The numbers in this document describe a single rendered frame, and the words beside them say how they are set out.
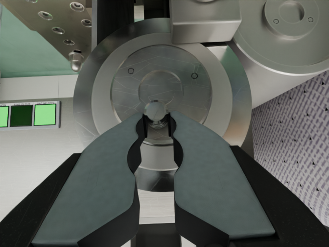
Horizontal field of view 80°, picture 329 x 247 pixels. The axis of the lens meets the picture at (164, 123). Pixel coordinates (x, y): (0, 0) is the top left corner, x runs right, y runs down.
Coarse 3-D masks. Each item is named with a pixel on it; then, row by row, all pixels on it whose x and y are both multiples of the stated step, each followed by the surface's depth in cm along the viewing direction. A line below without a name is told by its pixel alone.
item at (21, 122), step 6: (12, 108) 50; (18, 108) 50; (24, 108) 50; (30, 108) 50; (12, 114) 50; (18, 114) 50; (24, 114) 50; (30, 114) 50; (12, 120) 50; (18, 120) 49; (24, 120) 49; (30, 120) 49
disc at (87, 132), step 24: (144, 24) 17; (168, 24) 17; (96, 48) 17; (216, 48) 17; (96, 72) 17; (240, 72) 16; (240, 96) 16; (240, 120) 16; (168, 144) 16; (240, 144) 16
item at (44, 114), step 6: (36, 108) 50; (42, 108) 50; (48, 108) 50; (54, 108) 50; (36, 114) 50; (42, 114) 50; (48, 114) 50; (54, 114) 50; (36, 120) 49; (42, 120) 49; (48, 120) 49; (54, 120) 49
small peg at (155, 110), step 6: (150, 102) 11; (156, 102) 11; (162, 102) 11; (144, 108) 11; (150, 108) 11; (156, 108) 11; (162, 108) 11; (144, 114) 11; (150, 114) 11; (156, 114) 11; (162, 114) 11; (150, 120) 11; (156, 120) 11; (162, 120) 11; (156, 126) 13; (162, 126) 13
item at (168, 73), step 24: (144, 48) 15; (168, 48) 15; (120, 72) 15; (144, 72) 15; (168, 72) 15; (192, 72) 14; (120, 96) 14; (144, 96) 15; (168, 96) 14; (192, 96) 14; (120, 120) 14
